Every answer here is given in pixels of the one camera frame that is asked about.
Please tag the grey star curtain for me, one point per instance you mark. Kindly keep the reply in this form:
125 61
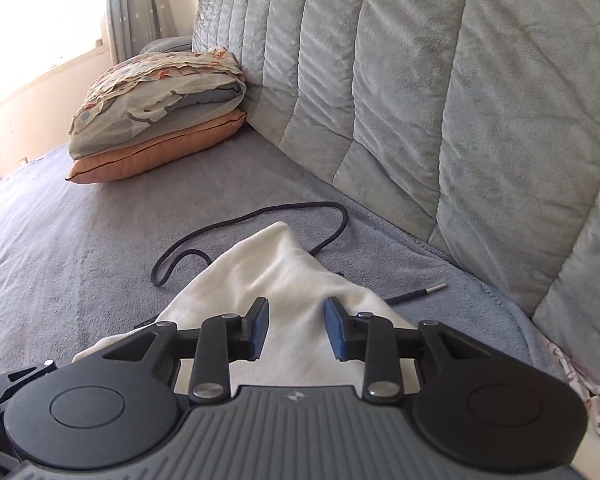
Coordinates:
140 0

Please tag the floral grey pillow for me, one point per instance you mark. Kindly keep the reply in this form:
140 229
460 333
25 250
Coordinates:
155 95

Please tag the bundled grey quilt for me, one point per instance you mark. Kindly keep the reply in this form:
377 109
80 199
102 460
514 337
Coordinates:
167 44

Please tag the pink pillow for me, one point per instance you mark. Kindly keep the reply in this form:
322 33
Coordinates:
145 157

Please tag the cream sweatshirt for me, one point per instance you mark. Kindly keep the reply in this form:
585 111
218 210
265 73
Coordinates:
290 270

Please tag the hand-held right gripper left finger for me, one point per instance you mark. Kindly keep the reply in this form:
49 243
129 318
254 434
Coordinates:
259 327

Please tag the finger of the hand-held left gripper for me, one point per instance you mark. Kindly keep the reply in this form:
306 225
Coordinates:
10 385

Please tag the grey quilted headboard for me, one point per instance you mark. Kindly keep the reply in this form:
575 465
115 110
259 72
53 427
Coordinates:
430 85

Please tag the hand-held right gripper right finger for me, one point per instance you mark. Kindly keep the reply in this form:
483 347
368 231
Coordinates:
336 327

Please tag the floral bed sheet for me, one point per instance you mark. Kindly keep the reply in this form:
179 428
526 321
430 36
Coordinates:
585 385

